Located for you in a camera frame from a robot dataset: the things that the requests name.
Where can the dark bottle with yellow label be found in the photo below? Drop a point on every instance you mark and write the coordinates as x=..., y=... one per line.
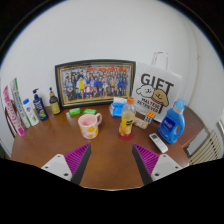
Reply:
x=55, y=106

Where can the small snack packet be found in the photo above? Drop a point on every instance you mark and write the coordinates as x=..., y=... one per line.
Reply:
x=141, y=123

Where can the blue detergent bottle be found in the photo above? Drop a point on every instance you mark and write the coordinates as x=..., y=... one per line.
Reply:
x=171, y=125

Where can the flat round red coaster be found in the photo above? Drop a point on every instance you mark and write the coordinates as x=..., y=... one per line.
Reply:
x=128, y=137

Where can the pink mug with orange prints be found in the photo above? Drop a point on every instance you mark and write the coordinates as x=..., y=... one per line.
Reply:
x=88, y=126

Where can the tall pink and white box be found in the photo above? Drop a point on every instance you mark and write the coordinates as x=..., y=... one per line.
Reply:
x=12, y=113

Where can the puzzle cube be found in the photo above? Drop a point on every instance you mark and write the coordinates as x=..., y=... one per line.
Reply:
x=150, y=117

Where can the orange juice bottle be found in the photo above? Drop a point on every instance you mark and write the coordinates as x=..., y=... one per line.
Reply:
x=127, y=121

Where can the framed group photo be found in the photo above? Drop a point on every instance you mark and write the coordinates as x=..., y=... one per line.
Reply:
x=95, y=83

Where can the white paper gift bag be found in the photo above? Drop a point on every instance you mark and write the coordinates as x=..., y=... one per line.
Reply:
x=158, y=90

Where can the white shampoo bottle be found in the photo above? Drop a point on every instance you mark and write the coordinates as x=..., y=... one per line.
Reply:
x=31, y=115

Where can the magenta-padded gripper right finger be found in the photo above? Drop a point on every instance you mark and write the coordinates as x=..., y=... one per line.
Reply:
x=164, y=165

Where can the blue tissue pack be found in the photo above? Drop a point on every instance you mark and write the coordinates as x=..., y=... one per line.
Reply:
x=116, y=108

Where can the dark blue pump bottle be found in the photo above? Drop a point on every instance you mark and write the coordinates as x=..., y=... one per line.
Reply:
x=41, y=108

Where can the brown wooden side table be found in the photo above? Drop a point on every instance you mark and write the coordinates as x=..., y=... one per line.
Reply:
x=193, y=126

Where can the tall white and green box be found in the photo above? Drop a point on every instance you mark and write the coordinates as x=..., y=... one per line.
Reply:
x=19, y=103

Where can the white remote control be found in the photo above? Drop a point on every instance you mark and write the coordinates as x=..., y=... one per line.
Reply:
x=158, y=142

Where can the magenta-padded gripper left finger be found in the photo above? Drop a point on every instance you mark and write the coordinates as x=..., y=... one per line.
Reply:
x=60, y=165

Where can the white radiator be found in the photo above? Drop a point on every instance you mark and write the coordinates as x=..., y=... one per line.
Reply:
x=206, y=148

